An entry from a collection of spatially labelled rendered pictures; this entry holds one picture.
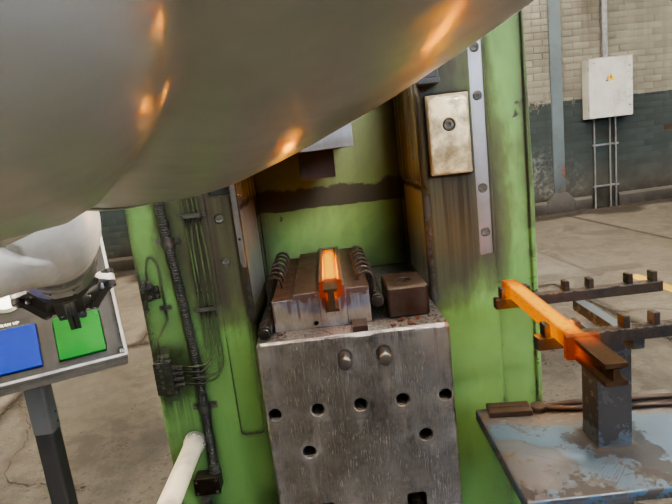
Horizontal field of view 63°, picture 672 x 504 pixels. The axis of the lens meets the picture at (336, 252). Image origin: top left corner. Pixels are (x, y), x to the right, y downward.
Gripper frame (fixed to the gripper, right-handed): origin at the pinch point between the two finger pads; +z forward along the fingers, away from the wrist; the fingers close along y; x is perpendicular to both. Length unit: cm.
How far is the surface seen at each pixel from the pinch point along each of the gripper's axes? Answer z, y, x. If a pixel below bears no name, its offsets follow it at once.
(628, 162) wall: 375, 689, 157
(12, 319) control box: 13.2, -9.5, 5.3
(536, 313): -19, 67, -22
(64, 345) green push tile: 12.5, -2.5, -1.4
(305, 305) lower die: 13.5, 41.5, -4.6
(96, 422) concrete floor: 232, -6, 10
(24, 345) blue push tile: 12.5, -8.3, 0.2
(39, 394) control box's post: 28.5, -9.0, -5.4
